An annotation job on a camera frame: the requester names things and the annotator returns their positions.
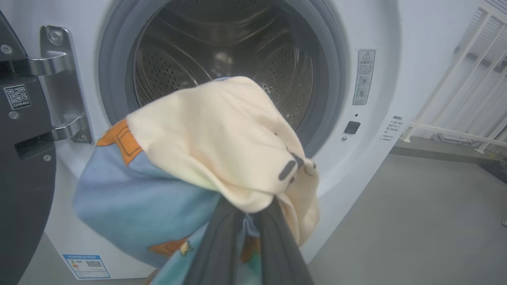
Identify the steel perforated washer drum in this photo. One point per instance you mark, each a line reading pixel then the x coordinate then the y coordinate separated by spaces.
pixel 190 51

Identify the black round glass washer door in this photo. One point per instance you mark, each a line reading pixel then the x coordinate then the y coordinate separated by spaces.
pixel 23 190

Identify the white QR code sticker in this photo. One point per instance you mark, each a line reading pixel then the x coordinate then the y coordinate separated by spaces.
pixel 17 96

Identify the black door lock socket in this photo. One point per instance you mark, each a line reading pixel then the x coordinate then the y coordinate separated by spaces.
pixel 352 127

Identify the white metal railing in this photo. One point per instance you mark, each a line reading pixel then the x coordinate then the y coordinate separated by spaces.
pixel 447 79

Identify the cream and blue printed garment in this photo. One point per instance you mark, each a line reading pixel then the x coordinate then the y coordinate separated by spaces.
pixel 206 150

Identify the grey warning sticker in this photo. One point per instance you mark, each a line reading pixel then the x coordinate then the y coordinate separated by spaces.
pixel 363 77

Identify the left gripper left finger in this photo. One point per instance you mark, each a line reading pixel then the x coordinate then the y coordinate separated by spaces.
pixel 216 253

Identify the silver metal door hinge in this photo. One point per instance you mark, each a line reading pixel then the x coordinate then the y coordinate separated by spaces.
pixel 63 79

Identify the grey rubber door gasket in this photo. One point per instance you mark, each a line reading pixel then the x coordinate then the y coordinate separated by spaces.
pixel 115 79

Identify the blue energy label sticker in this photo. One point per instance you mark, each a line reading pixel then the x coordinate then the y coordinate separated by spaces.
pixel 87 266

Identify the black text instruction label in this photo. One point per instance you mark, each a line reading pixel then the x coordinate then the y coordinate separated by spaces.
pixel 392 128

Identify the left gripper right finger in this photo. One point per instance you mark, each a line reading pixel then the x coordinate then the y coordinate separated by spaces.
pixel 277 253

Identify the white front-load washing machine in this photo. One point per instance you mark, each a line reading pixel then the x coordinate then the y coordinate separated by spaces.
pixel 388 79

